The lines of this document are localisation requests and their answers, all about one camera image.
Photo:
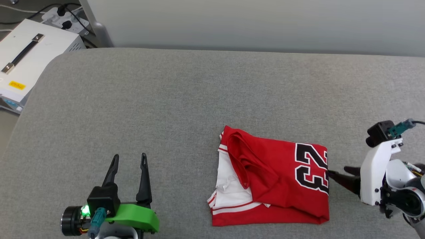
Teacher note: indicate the white partition panel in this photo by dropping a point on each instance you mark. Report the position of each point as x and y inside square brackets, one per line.
[249, 23]

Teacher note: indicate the white equipment case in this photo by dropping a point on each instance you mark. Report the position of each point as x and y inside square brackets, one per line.
[43, 56]

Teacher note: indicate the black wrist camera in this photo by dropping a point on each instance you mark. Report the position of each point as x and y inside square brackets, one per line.
[103, 199]
[378, 132]

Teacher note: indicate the grey metal partition foot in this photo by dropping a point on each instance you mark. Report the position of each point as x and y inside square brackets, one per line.
[103, 35]

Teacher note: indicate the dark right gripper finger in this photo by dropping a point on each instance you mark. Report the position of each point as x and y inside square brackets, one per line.
[353, 170]
[350, 183]

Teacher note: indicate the black power plug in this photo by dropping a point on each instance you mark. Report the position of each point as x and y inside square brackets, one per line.
[66, 25]
[61, 11]

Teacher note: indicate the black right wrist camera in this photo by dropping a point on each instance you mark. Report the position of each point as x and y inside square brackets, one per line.
[378, 132]

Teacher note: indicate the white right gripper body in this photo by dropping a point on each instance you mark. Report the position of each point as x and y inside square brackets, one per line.
[372, 179]

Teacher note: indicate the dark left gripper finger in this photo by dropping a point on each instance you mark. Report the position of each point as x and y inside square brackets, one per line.
[144, 186]
[111, 174]

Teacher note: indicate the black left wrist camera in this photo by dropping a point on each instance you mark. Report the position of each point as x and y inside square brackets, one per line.
[103, 199]

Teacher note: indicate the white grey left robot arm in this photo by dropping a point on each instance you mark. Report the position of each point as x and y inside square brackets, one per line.
[119, 232]

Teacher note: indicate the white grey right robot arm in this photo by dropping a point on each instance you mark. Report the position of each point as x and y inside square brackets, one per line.
[405, 196]

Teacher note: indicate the red white basketball jersey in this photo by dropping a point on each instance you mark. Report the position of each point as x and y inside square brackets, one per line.
[275, 186]

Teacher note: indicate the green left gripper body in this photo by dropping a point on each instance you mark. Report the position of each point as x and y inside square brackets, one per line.
[136, 215]

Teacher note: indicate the grey fabric sofa cushion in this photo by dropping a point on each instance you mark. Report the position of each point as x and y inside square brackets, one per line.
[166, 116]

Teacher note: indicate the yellow warning label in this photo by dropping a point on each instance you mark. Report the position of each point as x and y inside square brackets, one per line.
[17, 85]

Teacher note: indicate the white power strip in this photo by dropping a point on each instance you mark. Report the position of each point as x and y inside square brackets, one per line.
[74, 21]

